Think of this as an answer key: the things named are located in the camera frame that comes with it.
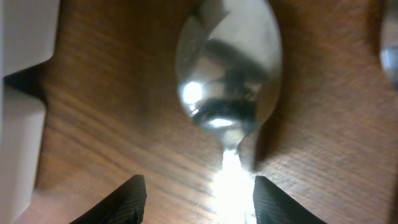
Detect large steel spoon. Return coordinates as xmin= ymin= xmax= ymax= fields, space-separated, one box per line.
xmin=175 ymin=0 xmax=283 ymax=223

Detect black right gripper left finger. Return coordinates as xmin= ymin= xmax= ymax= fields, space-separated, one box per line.
xmin=71 ymin=175 xmax=147 ymax=224

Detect white plastic cutlery tray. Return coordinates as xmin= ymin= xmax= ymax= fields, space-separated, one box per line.
xmin=1 ymin=0 xmax=60 ymax=223

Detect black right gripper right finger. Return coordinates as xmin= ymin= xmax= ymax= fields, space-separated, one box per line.
xmin=253 ymin=176 xmax=326 ymax=224

